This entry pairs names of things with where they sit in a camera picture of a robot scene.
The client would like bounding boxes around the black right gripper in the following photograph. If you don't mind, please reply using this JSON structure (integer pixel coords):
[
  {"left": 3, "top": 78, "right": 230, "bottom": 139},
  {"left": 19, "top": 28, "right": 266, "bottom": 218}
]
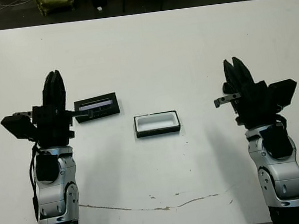
[{"left": 208, "top": 51, "right": 286, "bottom": 134}]

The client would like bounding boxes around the olive green bag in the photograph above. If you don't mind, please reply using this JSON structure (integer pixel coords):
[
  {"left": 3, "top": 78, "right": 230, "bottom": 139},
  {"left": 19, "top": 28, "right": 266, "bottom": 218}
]
[{"left": 31, "top": 0, "right": 76, "bottom": 17}]

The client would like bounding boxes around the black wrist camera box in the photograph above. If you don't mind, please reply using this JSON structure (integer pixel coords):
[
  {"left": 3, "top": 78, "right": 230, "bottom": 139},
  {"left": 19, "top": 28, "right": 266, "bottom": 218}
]
[
  {"left": 267, "top": 78, "right": 299, "bottom": 109},
  {"left": 0, "top": 112, "right": 40, "bottom": 142}
]

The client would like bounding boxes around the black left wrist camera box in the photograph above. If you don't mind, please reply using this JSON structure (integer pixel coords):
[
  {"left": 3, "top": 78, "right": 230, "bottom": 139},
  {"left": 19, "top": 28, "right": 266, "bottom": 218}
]
[{"left": 0, "top": 112, "right": 40, "bottom": 142}]

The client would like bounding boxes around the black box with white insert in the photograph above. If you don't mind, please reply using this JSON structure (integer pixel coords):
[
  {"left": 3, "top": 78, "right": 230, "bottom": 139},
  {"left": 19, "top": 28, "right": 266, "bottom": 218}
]
[{"left": 132, "top": 109, "right": 183, "bottom": 139}]

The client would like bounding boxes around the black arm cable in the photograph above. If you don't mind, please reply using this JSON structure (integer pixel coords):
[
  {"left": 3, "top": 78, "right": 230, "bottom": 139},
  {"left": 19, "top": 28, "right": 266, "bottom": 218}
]
[
  {"left": 274, "top": 116, "right": 289, "bottom": 130},
  {"left": 24, "top": 143, "right": 48, "bottom": 222}
]

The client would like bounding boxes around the black box lid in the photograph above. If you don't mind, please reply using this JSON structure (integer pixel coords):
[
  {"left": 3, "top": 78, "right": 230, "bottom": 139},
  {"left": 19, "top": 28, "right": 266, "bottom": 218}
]
[{"left": 73, "top": 91, "right": 122, "bottom": 125}]

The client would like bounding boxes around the black slim camera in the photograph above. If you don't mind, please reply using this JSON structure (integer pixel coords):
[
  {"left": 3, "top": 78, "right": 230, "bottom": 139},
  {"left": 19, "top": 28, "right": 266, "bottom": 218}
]
[{"left": 220, "top": 81, "right": 230, "bottom": 95}]

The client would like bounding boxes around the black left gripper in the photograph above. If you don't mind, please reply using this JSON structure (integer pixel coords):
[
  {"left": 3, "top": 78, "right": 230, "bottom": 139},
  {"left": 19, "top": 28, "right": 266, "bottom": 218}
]
[{"left": 8, "top": 66, "right": 97, "bottom": 151}]

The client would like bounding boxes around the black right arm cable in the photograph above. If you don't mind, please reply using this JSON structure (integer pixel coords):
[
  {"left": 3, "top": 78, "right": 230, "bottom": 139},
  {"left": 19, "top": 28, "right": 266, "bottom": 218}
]
[{"left": 274, "top": 116, "right": 289, "bottom": 130}]

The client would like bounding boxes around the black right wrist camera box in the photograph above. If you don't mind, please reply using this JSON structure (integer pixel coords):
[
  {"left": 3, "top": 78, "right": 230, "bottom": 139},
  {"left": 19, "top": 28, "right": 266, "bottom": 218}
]
[{"left": 267, "top": 78, "right": 299, "bottom": 109}]

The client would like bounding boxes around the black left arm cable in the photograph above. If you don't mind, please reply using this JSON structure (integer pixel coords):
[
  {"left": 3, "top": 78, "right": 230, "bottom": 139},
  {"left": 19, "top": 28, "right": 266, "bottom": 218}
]
[{"left": 24, "top": 143, "right": 48, "bottom": 222}]

